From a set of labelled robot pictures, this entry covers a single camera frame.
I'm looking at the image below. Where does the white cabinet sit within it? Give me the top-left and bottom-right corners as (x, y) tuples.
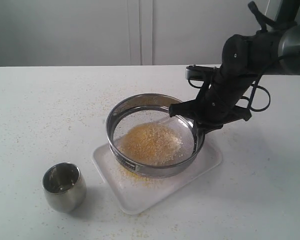
(0, 0), (284, 67)

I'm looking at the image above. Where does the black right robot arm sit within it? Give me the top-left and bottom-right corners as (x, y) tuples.
(169, 25), (300, 149)

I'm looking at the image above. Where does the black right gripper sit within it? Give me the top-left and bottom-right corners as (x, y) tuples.
(168, 68), (253, 150)

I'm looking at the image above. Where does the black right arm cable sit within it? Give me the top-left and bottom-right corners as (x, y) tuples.
(247, 1), (298, 113)

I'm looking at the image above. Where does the yellow and white grain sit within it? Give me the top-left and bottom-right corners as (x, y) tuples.
(118, 124), (185, 188)

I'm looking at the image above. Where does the round stainless steel sieve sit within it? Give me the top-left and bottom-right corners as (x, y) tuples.
(106, 93), (200, 178)

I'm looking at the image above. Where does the stainless steel cup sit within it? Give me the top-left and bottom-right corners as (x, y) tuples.
(42, 162), (87, 213)

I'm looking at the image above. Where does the white plastic tray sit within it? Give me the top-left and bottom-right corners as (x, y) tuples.
(92, 135), (223, 215)

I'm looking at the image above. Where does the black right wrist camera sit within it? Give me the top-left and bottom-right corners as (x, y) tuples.
(185, 65), (219, 89)

